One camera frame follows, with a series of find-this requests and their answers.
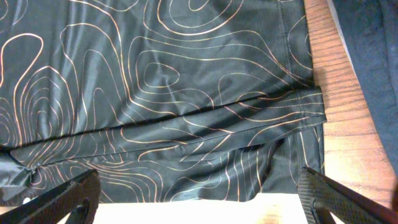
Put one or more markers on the black orange patterned jersey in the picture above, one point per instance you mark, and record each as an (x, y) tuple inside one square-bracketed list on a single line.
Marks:
[(167, 100)]

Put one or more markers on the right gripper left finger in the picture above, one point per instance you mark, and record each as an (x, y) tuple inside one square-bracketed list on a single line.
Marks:
[(76, 199)]

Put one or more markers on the navy blue garment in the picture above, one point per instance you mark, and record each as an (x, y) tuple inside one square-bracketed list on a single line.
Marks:
[(369, 30)]

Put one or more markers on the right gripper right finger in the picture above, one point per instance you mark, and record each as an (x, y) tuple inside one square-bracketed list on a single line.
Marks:
[(323, 198)]

